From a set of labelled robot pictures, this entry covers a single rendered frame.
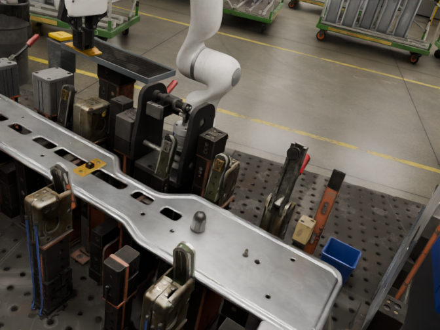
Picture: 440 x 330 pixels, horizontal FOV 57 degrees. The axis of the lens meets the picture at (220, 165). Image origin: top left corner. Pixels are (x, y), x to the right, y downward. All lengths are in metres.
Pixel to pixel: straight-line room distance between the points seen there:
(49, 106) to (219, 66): 0.54
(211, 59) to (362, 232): 0.85
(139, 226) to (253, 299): 0.29
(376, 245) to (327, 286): 0.73
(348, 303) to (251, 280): 0.54
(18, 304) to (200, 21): 0.93
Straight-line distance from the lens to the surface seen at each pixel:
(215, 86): 1.38
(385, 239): 1.66
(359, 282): 1.42
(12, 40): 3.87
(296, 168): 0.92
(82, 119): 1.25
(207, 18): 1.31
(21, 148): 1.19
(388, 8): 8.02
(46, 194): 0.95
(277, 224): 0.99
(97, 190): 1.02
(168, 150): 1.06
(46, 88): 1.33
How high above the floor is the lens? 1.62
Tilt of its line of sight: 32 degrees down
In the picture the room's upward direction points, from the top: 12 degrees clockwise
